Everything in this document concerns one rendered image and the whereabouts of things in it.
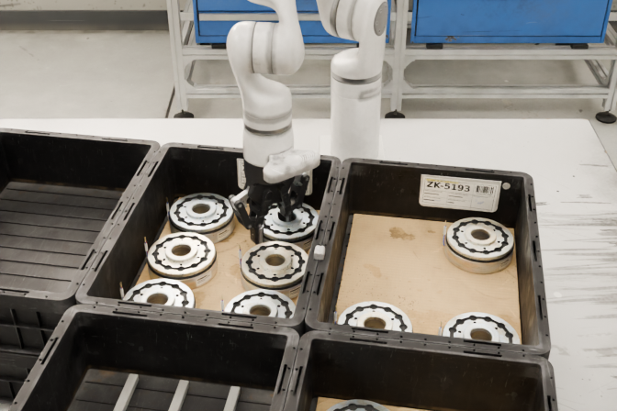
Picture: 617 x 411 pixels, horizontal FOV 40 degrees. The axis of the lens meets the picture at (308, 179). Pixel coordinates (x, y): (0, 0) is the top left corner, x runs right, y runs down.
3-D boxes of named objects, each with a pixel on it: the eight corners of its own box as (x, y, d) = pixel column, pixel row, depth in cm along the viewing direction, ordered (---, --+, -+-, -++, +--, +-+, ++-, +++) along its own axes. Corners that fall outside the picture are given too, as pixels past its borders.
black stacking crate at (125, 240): (171, 200, 147) (164, 144, 141) (340, 216, 143) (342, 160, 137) (85, 367, 115) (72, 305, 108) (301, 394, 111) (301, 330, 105)
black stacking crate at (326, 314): (342, 216, 143) (343, 160, 137) (521, 233, 139) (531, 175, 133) (304, 394, 111) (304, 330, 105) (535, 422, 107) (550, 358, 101)
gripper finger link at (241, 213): (231, 192, 126) (248, 215, 131) (222, 200, 126) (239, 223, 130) (241, 201, 125) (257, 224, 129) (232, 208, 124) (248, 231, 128)
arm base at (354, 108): (326, 142, 166) (326, 63, 157) (372, 138, 167) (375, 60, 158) (335, 168, 159) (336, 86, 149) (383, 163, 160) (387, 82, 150)
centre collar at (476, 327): (462, 324, 115) (462, 320, 114) (499, 327, 114) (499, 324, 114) (462, 349, 111) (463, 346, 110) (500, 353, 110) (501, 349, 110)
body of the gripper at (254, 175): (277, 130, 130) (279, 182, 135) (230, 148, 125) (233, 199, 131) (307, 151, 124) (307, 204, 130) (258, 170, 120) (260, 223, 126)
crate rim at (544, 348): (342, 168, 138) (342, 156, 137) (530, 184, 134) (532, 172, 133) (302, 342, 105) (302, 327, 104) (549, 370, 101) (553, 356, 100)
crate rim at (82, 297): (164, 152, 142) (163, 140, 141) (342, 168, 138) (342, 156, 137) (72, 316, 109) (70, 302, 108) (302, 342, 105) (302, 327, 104)
